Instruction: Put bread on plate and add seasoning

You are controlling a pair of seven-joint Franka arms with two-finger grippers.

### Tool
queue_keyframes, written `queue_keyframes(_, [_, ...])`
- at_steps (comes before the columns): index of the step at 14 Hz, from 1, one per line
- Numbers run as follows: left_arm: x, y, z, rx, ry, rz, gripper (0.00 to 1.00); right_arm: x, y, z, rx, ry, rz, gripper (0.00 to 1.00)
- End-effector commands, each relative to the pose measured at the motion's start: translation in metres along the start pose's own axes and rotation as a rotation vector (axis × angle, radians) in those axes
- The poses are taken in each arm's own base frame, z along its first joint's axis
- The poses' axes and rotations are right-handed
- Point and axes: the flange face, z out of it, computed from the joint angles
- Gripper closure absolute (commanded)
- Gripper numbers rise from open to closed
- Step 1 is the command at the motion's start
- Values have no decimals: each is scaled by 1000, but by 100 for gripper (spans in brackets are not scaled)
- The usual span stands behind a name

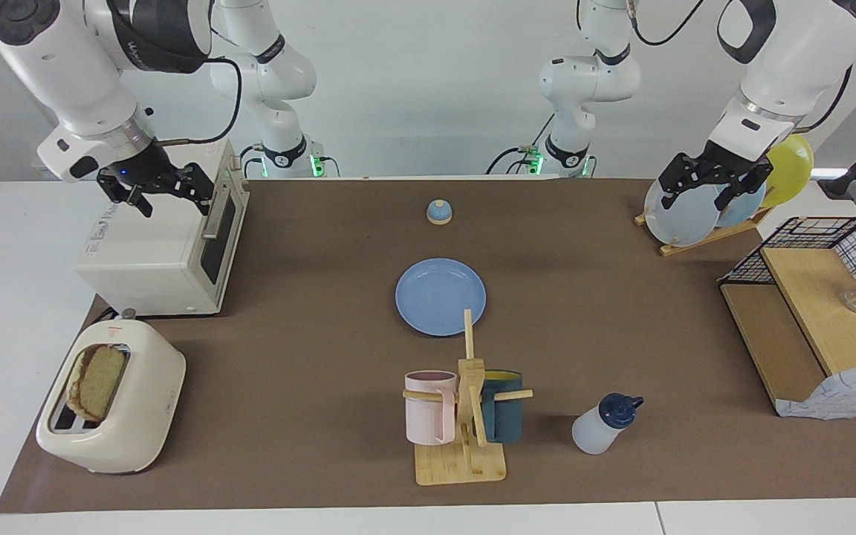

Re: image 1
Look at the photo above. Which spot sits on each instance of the brown table mat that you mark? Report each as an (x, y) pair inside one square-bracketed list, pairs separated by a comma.
[(309, 334)]

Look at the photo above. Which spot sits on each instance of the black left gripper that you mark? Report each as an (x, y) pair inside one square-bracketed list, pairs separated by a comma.
[(714, 167)]

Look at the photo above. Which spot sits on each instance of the white toaster oven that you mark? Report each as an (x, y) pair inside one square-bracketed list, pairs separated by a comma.
[(153, 260)]

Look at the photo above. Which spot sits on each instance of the grey round plate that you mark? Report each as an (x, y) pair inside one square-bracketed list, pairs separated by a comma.
[(684, 223)]

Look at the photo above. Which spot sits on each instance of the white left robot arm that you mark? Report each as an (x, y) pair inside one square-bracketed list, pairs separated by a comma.
[(792, 67)]

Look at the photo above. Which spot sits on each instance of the wooden mug tree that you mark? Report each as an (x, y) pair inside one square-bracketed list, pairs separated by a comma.
[(465, 464)]

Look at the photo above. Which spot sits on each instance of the wooden plate rack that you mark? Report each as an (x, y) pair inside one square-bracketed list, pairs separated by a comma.
[(703, 241)]

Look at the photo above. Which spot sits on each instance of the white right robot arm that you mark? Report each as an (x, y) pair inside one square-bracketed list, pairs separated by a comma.
[(64, 67)]

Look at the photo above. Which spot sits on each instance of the yellow round plate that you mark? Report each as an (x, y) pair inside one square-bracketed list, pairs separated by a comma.
[(796, 167)]

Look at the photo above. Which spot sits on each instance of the teal mug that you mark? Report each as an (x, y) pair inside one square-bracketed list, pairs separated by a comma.
[(502, 420)]

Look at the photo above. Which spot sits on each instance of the pink mug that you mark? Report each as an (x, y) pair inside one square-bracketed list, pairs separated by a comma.
[(428, 416)]

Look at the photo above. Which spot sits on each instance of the white bottle with navy cap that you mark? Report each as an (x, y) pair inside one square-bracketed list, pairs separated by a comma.
[(595, 435)]

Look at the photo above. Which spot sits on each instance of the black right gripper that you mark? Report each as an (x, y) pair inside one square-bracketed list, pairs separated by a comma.
[(149, 172)]

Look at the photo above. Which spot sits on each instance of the white patterned cloth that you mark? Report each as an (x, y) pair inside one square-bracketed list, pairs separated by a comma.
[(837, 394)]

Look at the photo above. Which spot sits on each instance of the bread slice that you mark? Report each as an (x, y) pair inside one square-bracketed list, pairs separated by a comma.
[(97, 383)]

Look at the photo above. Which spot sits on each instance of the light blue round plate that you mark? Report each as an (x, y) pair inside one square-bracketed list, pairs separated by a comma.
[(744, 212)]

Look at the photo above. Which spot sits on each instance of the cream two-slot toaster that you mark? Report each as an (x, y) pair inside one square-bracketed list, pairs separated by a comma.
[(131, 416)]

